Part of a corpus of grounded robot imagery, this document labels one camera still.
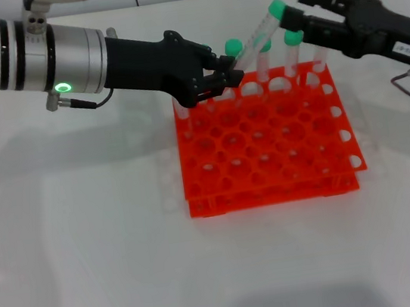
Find orange plastic test tube rack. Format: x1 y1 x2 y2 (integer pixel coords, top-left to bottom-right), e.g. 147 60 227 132
168 56 372 221

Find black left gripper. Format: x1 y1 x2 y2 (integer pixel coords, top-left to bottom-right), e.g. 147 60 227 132
97 18 249 121

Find dark left arm cable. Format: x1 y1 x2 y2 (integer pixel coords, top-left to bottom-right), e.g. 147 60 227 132
43 85 117 116

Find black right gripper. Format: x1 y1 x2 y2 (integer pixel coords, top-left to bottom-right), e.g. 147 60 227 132
277 0 410 93

